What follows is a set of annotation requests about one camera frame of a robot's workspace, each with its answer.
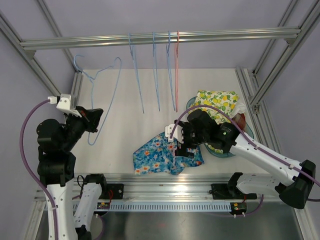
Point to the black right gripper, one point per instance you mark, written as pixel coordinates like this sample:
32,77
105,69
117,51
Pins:
182,148

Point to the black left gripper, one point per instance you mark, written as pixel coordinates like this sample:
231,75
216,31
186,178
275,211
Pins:
91,118

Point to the blue floral skirt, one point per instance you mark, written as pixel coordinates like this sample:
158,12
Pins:
158,156

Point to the lemon print skirt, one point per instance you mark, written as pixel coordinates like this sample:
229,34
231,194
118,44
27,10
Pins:
226,101

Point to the red plaid skirt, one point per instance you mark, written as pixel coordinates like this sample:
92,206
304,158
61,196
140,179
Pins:
240,120

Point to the light blue wire hanger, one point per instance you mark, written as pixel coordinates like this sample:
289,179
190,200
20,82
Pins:
169,69
134,60
155,71

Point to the pink wire hanger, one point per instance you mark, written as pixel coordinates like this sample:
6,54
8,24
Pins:
176,65

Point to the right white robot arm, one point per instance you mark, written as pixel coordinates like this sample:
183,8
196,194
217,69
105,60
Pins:
289,179

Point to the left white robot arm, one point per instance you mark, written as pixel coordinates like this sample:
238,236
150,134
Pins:
56,172

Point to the teal plastic basin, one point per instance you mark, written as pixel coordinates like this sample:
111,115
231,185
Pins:
216,152

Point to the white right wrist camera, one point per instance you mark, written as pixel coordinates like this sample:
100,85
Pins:
174,134

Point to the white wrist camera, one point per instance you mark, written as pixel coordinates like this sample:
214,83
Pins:
65,103
174,134

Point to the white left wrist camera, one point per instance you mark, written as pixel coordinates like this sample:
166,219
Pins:
65,103

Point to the left aluminium frame post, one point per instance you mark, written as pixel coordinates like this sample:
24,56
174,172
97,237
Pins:
29,29

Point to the aluminium frame post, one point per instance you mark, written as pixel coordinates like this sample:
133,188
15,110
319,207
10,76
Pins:
29,29
284,43

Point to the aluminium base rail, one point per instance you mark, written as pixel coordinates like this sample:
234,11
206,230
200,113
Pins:
167,188

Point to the right aluminium frame post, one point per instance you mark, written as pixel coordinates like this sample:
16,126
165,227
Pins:
284,43

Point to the white slotted cable duct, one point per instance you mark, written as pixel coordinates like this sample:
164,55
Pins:
164,207

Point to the aluminium hanging rail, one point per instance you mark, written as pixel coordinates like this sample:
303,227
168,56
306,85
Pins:
160,37

